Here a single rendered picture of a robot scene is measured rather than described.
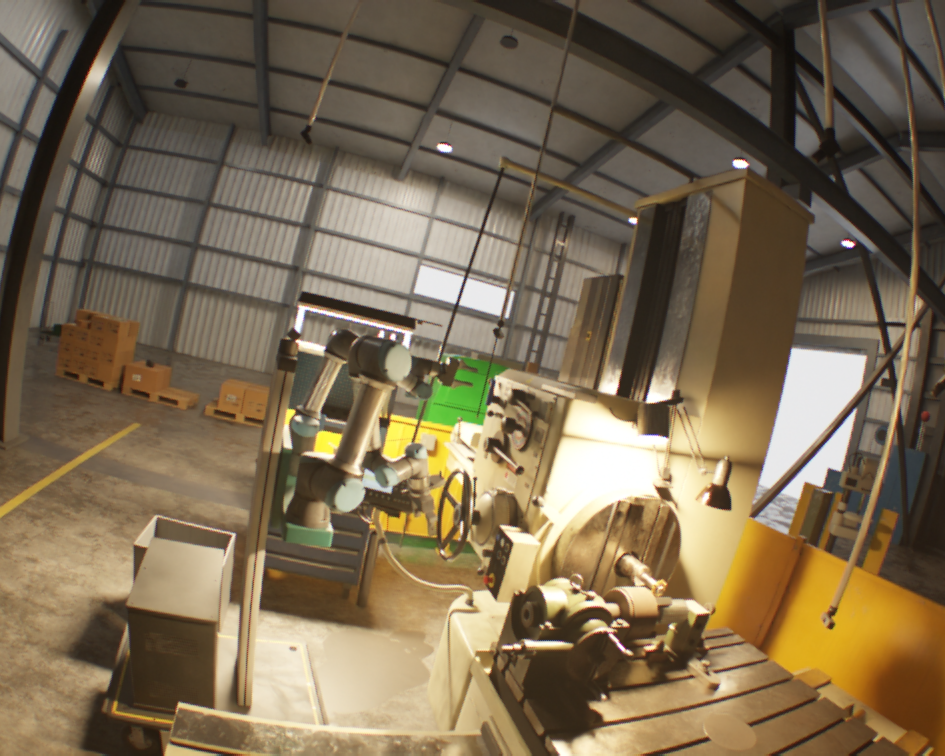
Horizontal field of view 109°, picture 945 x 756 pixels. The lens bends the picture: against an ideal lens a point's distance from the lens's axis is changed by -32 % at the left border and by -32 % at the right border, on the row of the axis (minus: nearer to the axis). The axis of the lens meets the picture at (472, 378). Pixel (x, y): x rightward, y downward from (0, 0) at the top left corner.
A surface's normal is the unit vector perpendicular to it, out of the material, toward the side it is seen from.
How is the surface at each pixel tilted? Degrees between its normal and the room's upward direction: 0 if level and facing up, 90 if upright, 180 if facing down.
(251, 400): 90
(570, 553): 90
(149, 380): 90
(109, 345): 90
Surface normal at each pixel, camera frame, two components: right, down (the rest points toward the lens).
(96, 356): 0.25, 0.11
